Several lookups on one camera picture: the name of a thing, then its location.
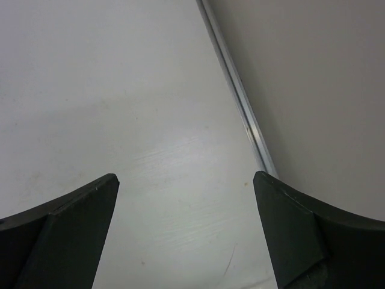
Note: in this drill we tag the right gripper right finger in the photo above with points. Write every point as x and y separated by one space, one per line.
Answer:
315 245

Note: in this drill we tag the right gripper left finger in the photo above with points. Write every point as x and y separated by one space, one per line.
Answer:
59 244

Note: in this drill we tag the right aluminium rail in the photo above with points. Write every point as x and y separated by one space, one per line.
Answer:
236 87

